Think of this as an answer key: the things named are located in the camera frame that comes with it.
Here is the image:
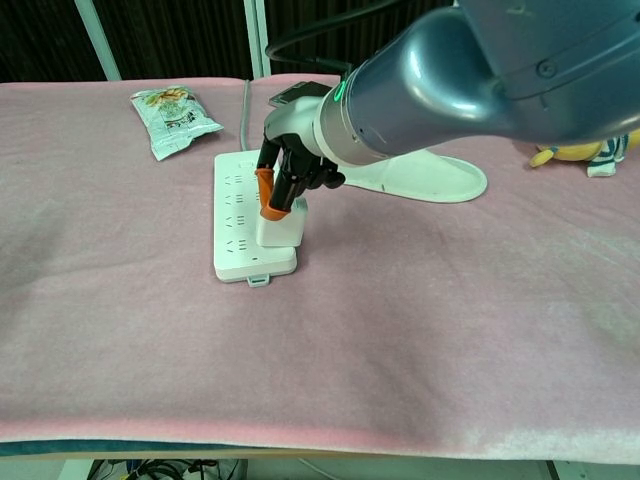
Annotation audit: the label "green-white snack packet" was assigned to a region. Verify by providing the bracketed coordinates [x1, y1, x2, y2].
[129, 84, 225, 162]

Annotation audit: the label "white slipper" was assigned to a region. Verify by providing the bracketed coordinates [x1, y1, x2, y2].
[342, 148, 489, 204]

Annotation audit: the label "dark pleated curtain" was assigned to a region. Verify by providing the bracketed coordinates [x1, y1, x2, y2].
[0, 0, 466, 84]

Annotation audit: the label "yellow plush toy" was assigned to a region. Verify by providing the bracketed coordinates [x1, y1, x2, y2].
[528, 130, 640, 179]

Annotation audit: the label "black square flat device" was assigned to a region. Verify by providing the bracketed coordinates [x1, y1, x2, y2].
[268, 81, 334, 107]

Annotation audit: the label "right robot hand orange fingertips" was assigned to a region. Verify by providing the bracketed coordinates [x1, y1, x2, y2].
[254, 89, 346, 222]

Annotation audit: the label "cable bundle under table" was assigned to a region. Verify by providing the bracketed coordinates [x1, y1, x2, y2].
[89, 458, 246, 480]

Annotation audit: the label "white plug adapter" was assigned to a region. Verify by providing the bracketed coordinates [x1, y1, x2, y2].
[255, 197, 310, 249]

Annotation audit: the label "white power strip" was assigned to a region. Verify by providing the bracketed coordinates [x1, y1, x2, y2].
[212, 151, 300, 290]

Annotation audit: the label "white frame post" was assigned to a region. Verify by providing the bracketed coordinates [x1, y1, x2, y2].
[243, 0, 274, 80]
[74, 0, 122, 81]

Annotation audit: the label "pink table cloth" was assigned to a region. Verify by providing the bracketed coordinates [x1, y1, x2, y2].
[0, 74, 640, 461]

